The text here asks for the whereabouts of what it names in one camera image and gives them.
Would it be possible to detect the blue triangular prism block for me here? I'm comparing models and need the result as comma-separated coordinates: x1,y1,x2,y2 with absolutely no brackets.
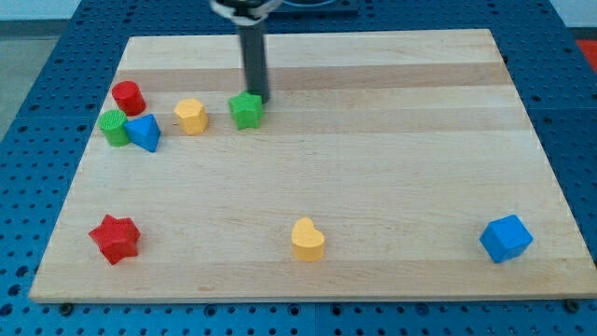
124,114,160,152

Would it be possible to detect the green cylinder block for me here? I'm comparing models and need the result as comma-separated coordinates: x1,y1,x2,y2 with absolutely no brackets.
98,109,131,147

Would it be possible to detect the red star block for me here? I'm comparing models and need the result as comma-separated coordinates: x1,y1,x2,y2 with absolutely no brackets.
89,214,141,265

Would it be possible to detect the yellow hexagon block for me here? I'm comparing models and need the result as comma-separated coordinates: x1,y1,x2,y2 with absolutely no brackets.
174,98,209,135

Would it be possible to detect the blue cube block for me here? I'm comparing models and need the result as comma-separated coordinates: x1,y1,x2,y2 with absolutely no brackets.
479,215,534,263

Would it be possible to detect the yellow heart block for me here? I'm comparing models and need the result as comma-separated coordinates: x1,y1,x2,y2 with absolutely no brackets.
291,217,326,262

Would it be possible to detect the wooden board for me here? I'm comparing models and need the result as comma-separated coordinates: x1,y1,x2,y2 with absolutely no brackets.
30,29,596,303

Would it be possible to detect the red cylinder block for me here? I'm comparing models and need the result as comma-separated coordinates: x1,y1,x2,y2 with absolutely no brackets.
111,80,146,117

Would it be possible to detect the dark grey pointer rod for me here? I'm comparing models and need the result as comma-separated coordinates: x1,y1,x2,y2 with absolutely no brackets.
238,21,271,104

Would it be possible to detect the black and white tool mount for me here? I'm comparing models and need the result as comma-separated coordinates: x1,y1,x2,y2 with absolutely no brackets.
209,0,283,25

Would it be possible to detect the green star block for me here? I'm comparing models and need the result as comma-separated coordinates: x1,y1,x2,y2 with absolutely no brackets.
229,91,263,130

